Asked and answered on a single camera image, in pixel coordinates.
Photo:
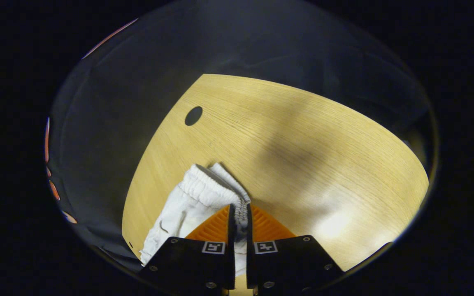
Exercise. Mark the dark grey side curtain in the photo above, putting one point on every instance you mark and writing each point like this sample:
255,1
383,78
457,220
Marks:
323,53

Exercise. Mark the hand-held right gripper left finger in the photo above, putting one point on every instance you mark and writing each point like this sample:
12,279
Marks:
196,263

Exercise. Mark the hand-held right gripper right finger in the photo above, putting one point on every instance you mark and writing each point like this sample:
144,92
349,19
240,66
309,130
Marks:
286,263

